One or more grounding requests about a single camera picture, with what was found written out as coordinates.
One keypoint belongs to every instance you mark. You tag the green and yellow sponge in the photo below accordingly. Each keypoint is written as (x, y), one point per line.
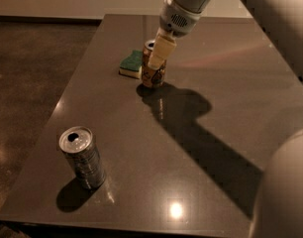
(132, 65)

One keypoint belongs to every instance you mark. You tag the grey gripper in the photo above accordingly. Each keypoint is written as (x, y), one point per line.
(175, 21)

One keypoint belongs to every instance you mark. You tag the silver soda can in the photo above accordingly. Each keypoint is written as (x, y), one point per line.
(78, 145)

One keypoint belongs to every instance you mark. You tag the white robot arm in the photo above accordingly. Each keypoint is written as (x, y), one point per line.
(278, 206)

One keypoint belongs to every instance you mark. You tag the orange soda can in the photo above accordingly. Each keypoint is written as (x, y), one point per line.
(151, 78)

